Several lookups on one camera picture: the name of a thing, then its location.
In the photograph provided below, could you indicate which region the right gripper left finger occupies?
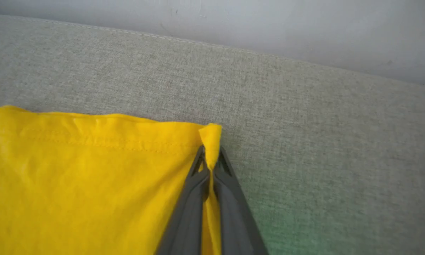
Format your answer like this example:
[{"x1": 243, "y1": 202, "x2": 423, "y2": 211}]
[{"x1": 156, "y1": 145, "x2": 211, "y2": 255}]

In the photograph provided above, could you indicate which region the yellow garment with white label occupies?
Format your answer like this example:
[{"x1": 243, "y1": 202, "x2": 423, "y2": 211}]
[{"x1": 0, "y1": 105, "x2": 223, "y2": 255}]

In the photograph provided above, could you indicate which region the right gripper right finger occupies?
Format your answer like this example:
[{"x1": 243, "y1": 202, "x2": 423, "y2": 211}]
[{"x1": 212, "y1": 146, "x2": 269, "y2": 255}]

